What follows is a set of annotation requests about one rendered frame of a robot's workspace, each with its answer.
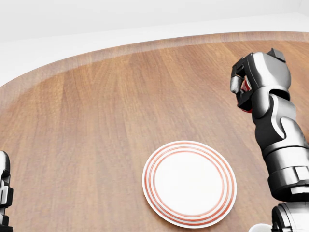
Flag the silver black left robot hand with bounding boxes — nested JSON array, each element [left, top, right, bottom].
[[0, 150, 14, 232]]

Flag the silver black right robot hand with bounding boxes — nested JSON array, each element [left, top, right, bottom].
[[230, 47, 292, 113]]

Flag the red mug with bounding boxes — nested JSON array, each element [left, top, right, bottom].
[[237, 75, 253, 114]]

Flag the white plate with red rings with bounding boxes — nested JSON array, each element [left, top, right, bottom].
[[141, 140, 238, 229]]

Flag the white rounded object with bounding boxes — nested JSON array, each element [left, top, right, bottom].
[[248, 223, 273, 232]]

